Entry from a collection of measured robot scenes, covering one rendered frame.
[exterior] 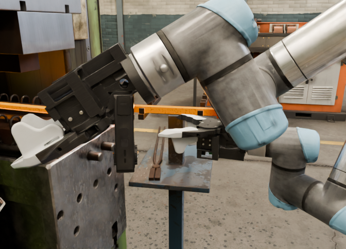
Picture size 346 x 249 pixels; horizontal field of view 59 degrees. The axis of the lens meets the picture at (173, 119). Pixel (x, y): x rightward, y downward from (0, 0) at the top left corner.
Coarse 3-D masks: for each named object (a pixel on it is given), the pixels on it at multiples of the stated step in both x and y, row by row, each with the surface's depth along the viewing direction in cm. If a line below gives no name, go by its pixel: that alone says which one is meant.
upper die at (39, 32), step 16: (0, 16) 69; (16, 16) 68; (32, 16) 72; (48, 16) 77; (64, 16) 83; (0, 32) 70; (16, 32) 69; (32, 32) 72; (48, 32) 77; (64, 32) 83; (0, 48) 72; (16, 48) 70; (32, 48) 73; (48, 48) 78; (64, 48) 84
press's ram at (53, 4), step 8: (0, 0) 63; (8, 0) 65; (16, 0) 67; (24, 0) 69; (32, 0) 71; (40, 0) 74; (48, 0) 76; (56, 0) 79; (64, 0) 82; (72, 0) 85; (0, 8) 63; (8, 8) 65; (16, 8) 67; (24, 8) 70; (32, 8) 72; (40, 8) 74; (48, 8) 77; (56, 8) 79; (64, 8) 82; (72, 8) 85; (80, 8) 89
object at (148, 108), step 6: (138, 108) 111; (150, 108) 110; (156, 108) 109; (162, 108) 109; (168, 108) 109; (174, 108) 108; (180, 108) 108; (186, 108) 108; (192, 108) 108; (198, 108) 108; (204, 108) 108; (210, 108) 108; (192, 114) 108; (204, 114) 107; (210, 114) 107; (216, 114) 107
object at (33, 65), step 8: (0, 56) 83; (8, 56) 82; (16, 56) 82; (24, 56) 83; (32, 56) 86; (0, 64) 84; (8, 64) 83; (16, 64) 82; (24, 64) 84; (32, 64) 87; (16, 72) 83; (24, 72) 84
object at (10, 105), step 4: (0, 104) 92; (4, 104) 92; (8, 104) 92; (12, 104) 92; (16, 104) 92; (20, 104) 92; (24, 104) 92; (28, 104) 92; (8, 108) 91; (12, 108) 90; (16, 108) 90; (20, 108) 89; (24, 108) 89; (28, 108) 88; (32, 108) 88; (36, 108) 88; (40, 108) 88; (44, 108) 88
